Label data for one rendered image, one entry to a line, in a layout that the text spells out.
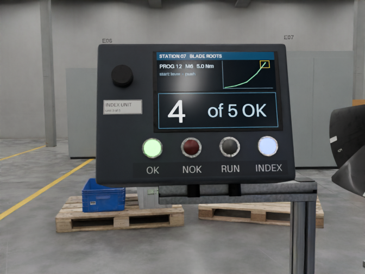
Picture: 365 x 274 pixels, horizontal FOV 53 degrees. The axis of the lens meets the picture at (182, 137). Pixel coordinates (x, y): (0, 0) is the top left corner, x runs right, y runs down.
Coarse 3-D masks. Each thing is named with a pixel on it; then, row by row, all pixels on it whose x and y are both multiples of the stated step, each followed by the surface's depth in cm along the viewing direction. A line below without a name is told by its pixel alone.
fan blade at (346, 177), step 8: (360, 152) 102; (352, 160) 102; (360, 160) 101; (344, 168) 102; (352, 168) 101; (360, 168) 99; (336, 176) 103; (344, 176) 101; (352, 176) 100; (360, 176) 98; (344, 184) 100; (352, 184) 98; (360, 184) 97; (360, 192) 96
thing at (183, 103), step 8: (160, 96) 49; (168, 96) 49; (176, 96) 49; (184, 96) 49; (192, 96) 49; (160, 104) 48; (168, 104) 48; (176, 104) 48; (184, 104) 49; (192, 104) 49; (160, 112) 48; (168, 112) 48; (176, 112) 48; (184, 112) 48; (192, 112) 48; (160, 120) 48; (168, 120) 48; (176, 120) 48; (184, 120) 48; (192, 120) 48; (160, 128) 48; (168, 128) 48; (176, 128) 48; (184, 128) 48; (192, 128) 48
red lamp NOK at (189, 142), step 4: (184, 140) 48; (188, 140) 47; (192, 140) 47; (196, 140) 48; (184, 144) 47; (188, 144) 47; (192, 144) 47; (196, 144) 47; (200, 144) 48; (184, 148) 47; (188, 148) 47; (192, 148) 47; (196, 148) 47; (200, 148) 48; (184, 152) 47; (188, 152) 47; (192, 152) 47; (196, 152) 47; (188, 156) 47; (192, 156) 47; (196, 156) 47
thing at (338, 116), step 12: (348, 108) 127; (360, 108) 122; (336, 120) 132; (348, 120) 126; (360, 120) 121; (336, 132) 130; (348, 132) 125; (360, 132) 121; (336, 144) 130; (348, 144) 125; (360, 144) 121; (336, 156) 129; (348, 156) 125
